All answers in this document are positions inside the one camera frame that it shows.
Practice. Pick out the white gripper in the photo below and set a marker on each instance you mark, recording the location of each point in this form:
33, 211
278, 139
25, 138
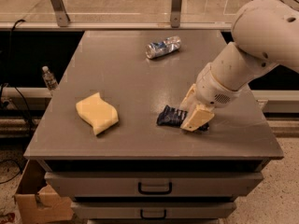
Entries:
211, 90

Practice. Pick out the dark blue rxbar wrapper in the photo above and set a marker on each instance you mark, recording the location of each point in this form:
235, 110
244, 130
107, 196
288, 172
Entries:
174, 117

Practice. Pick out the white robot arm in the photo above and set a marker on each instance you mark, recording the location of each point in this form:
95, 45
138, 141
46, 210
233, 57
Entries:
265, 34

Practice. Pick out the silver blue redbull can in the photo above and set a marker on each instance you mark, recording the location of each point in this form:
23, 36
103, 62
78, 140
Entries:
159, 49

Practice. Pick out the yellow wavy sponge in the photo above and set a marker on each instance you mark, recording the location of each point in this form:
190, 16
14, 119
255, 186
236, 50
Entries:
98, 113

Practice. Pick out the grey upper drawer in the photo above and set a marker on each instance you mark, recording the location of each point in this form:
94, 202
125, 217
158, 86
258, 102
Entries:
122, 184

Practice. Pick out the grey drawer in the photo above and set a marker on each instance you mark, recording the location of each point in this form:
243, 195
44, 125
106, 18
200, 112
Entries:
131, 210
122, 184

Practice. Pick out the clear plastic water bottle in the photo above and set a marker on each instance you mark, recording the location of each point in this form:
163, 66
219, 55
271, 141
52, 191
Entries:
49, 79

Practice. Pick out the grey lower drawer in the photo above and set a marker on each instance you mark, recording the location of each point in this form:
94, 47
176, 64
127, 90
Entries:
131, 210

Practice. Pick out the brown cardboard box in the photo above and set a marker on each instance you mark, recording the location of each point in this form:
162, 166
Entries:
38, 202

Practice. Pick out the black upper drawer handle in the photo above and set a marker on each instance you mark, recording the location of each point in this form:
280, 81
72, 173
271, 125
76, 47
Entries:
163, 189

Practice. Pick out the black drawer handle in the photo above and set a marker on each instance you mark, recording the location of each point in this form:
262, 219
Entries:
153, 215
163, 189

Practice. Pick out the middle metal bracket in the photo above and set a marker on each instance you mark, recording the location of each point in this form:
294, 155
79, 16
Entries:
175, 13

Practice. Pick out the black lower drawer handle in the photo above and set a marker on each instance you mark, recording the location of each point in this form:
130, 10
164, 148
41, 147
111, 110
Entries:
153, 215

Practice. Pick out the left metal bracket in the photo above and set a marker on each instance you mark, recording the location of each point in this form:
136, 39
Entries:
60, 13

